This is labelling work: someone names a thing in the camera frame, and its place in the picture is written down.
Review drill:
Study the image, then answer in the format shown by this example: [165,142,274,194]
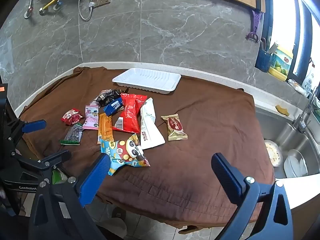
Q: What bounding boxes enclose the grey slipper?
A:
[110,206,126,230]

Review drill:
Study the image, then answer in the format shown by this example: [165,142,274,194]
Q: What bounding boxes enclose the white plastic tray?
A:
[112,68,182,95]

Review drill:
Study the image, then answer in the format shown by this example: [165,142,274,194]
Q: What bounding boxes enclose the steel sink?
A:
[255,105,320,178]

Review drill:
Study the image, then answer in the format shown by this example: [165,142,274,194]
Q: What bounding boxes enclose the brown cloth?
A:
[19,66,275,228]

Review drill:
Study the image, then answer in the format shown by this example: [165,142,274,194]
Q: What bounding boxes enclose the blue panda-print snack packet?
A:
[100,134,151,176]

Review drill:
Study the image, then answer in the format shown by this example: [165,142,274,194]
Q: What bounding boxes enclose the green snack packet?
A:
[52,169,68,184]

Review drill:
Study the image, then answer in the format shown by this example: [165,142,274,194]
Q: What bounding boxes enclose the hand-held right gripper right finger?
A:
[211,152,294,240]

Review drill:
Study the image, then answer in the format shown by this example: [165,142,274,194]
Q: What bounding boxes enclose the dirty plate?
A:
[264,140,283,167]

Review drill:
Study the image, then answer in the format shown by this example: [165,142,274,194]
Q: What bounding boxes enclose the yellow dish soap bottle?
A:
[269,49,293,81]

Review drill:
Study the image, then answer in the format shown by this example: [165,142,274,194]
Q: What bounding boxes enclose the white snack packet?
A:
[140,97,166,150]

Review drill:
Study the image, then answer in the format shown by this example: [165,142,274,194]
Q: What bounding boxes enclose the white dishes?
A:
[284,149,308,178]

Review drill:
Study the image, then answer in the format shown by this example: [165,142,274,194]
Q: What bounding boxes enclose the metal faucet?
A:
[292,86,318,133]

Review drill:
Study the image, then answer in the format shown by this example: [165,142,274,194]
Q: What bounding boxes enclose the large red snack packet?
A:
[112,93,146,133]

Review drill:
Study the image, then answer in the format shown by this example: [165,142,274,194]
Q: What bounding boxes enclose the clear packet green edge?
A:
[60,124,84,145]

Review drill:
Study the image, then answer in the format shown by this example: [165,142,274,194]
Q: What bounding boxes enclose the brown sponge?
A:
[275,105,290,117]

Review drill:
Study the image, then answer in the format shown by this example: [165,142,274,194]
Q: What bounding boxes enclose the red white fruit-print packet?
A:
[62,108,84,126]

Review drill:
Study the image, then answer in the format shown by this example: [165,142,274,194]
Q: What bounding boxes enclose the blue utensil holder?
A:
[255,49,272,73]

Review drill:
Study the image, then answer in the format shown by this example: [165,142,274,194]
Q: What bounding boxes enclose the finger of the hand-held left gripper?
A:
[7,119,47,146]
[11,149,72,173]

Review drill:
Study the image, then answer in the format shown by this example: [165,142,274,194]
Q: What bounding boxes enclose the white plug with cable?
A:
[78,0,96,20]

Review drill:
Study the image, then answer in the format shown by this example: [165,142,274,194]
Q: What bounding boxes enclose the white bottle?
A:
[302,60,316,93]

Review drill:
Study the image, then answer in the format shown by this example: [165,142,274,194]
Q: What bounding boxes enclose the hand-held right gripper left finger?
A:
[27,152,112,240]

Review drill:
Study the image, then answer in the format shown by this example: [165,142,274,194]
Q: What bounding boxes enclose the orange snack packet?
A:
[97,113,115,145]

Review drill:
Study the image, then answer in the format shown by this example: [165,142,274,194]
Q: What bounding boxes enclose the black snack packet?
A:
[96,89,129,106]

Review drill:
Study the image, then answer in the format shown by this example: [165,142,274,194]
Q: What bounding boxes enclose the pink snack packet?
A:
[82,105,100,130]

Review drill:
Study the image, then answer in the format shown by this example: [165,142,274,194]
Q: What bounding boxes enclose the gold snack packet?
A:
[161,114,188,141]

